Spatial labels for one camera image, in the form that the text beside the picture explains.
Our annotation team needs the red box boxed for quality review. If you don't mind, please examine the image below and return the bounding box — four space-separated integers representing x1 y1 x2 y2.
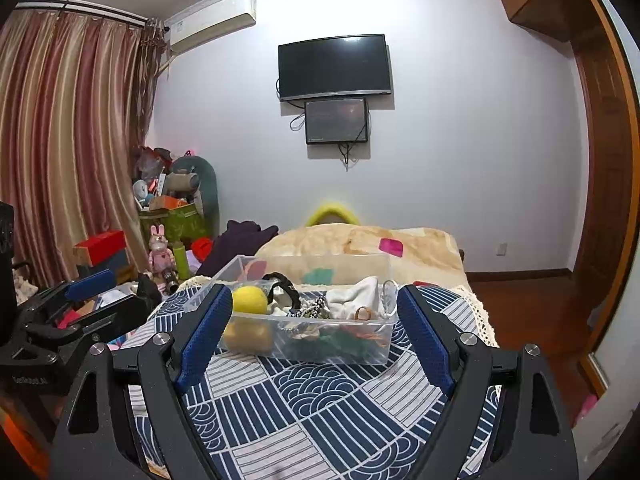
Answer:
73 230 127 266

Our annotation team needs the white cloth pouch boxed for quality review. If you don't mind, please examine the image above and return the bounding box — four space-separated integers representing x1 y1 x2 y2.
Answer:
327 276 386 318

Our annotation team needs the grey plush pillow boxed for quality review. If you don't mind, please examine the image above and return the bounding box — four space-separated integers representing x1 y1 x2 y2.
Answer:
170 155 219 238

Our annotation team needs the blue and white patterned cloth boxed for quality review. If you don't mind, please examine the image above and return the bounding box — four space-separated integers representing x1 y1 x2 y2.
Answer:
117 280 501 480

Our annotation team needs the green bottle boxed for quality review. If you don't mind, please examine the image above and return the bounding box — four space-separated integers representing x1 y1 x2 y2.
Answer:
172 241 191 281

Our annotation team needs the white air conditioner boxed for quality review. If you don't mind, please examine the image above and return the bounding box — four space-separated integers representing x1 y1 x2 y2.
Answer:
165 0 257 53

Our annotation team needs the beige printed blanket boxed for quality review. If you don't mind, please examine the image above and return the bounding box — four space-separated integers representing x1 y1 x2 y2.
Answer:
255 222 461 291

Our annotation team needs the small black wall monitor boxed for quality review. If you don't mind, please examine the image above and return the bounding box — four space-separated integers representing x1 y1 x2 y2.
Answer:
304 97 369 146

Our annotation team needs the yellow plush item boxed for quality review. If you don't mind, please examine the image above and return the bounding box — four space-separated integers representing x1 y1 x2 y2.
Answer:
305 200 362 227

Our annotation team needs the black wall television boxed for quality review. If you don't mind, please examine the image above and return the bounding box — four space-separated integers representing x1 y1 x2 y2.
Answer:
278 34 392 102

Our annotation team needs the curtain rod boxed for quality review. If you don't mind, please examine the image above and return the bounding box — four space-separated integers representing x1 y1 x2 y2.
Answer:
15 1 166 28

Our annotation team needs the striped brown curtain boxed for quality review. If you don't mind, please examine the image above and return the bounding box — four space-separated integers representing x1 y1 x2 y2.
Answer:
0 10 163 291

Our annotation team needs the pink rabbit toy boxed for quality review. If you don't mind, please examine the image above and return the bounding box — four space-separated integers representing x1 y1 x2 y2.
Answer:
148 224 176 281

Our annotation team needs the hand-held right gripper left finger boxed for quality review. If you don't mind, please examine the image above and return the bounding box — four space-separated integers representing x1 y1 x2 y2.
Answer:
50 284 234 480

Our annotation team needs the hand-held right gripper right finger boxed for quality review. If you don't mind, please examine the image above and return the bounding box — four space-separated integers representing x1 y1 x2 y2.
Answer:
396 284 578 480

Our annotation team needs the black white headband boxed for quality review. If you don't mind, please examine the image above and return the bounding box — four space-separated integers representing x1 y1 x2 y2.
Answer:
261 272 333 320

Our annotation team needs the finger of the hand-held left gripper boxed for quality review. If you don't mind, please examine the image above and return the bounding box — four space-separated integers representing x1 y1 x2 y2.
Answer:
17 268 118 322
25 280 163 347

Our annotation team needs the green knitted cloth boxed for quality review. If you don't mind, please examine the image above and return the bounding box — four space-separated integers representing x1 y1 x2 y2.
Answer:
280 327 391 361

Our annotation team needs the pile of toys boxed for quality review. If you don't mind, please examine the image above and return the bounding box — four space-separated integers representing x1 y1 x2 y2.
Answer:
132 146 201 211

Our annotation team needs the clear plastic storage box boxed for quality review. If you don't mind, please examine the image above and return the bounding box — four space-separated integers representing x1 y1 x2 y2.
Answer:
182 254 399 366

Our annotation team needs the green cardboard box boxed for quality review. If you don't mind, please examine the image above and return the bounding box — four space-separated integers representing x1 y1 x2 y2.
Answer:
139 203 208 251

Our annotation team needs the yellow ball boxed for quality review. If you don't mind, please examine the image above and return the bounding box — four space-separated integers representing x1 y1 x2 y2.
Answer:
232 286 269 316

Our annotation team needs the wooden door frame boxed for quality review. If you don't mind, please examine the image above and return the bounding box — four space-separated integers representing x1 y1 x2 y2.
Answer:
565 0 640 391

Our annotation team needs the dark purple garment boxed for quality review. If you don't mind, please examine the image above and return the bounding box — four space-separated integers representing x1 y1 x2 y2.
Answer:
195 220 279 276

